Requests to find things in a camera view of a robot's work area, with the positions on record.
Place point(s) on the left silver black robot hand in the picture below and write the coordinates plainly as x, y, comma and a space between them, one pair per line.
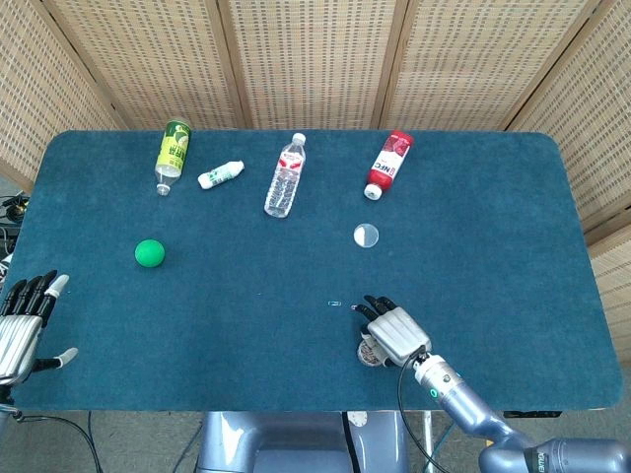
12, 342

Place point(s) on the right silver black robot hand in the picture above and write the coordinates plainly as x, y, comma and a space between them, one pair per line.
399, 335

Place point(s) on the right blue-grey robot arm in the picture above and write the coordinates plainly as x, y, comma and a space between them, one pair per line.
463, 409

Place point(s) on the clear dish with metal bits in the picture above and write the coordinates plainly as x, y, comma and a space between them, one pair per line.
366, 354

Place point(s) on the silver metal table leg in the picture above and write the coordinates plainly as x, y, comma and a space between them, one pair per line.
428, 438

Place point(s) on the teal carpet table cover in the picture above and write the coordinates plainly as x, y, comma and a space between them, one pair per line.
246, 345

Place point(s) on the green ball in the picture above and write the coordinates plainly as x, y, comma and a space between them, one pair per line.
150, 253

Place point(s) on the red juice bottle white cap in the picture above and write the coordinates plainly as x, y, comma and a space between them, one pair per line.
389, 165

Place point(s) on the clear water bottle red label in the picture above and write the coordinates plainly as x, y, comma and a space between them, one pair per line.
286, 182

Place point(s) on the blue-grey robot torso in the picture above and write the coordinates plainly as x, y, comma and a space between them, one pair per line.
236, 443

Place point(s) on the woven wooden screen panel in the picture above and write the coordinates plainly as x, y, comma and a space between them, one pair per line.
315, 64
39, 98
473, 64
616, 295
158, 64
591, 123

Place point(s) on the small white green-print bottle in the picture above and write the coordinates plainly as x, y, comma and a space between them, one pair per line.
219, 175

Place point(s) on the yellow-green label plastic bottle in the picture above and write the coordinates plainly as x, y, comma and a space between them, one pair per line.
173, 153

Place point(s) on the black table edge bracket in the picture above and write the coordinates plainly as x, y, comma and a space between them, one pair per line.
532, 414

